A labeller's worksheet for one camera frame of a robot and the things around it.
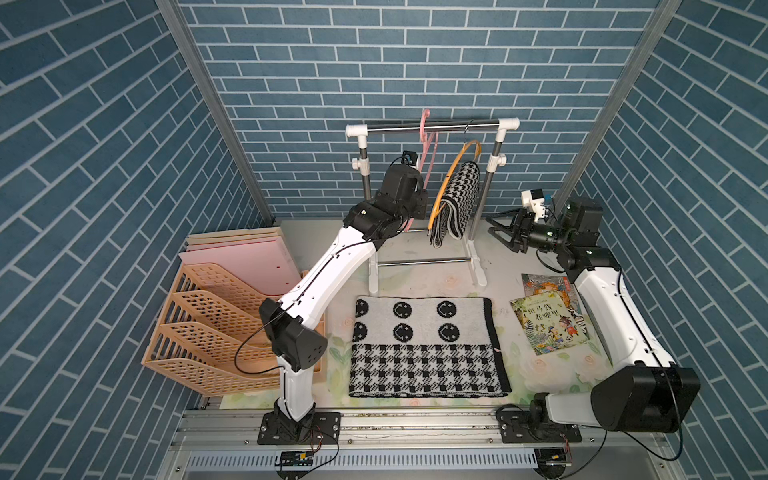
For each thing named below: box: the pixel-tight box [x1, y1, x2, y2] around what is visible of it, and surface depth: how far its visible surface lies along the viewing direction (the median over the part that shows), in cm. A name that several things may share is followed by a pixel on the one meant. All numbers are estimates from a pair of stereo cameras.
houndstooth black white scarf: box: [430, 161, 481, 248], surface depth 89 cm
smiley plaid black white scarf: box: [349, 296, 512, 397], surface depth 86 cm
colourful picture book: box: [510, 273, 590, 356], surface depth 95 cm
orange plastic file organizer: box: [142, 263, 325, 397], surface depth 74 cm
